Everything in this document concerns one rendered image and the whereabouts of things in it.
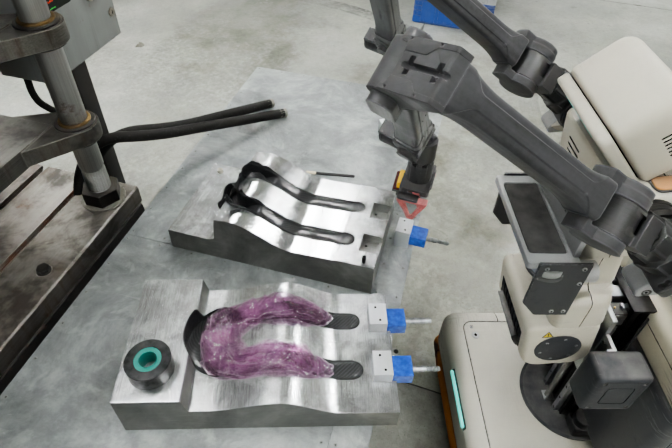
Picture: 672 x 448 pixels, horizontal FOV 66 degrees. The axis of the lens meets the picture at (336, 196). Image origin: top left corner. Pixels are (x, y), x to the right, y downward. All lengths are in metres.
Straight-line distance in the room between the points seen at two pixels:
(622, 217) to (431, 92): 0.36
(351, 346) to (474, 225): 1.58
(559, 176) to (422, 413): 1.37
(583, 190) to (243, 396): 0.65
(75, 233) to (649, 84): 1.28
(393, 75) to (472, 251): 1.85
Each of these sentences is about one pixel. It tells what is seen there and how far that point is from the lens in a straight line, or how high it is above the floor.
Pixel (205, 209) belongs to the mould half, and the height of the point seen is 0.86.
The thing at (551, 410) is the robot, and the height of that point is 0.27.
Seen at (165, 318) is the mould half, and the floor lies 0.91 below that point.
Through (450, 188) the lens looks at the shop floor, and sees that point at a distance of 2.72.
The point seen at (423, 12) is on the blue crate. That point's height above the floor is 0.09.
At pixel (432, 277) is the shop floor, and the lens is 2.30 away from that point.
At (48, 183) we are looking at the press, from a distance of 1.66.
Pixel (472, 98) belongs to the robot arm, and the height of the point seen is 1.45.
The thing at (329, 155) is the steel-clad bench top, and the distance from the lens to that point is 1.56.
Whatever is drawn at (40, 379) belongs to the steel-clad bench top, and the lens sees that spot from 1.22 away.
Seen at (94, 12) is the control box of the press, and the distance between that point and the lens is 1.59.
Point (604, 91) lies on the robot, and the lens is 0.95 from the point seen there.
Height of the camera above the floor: 1.77
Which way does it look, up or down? 43 degrees down
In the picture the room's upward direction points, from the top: 2 degrees clockwise
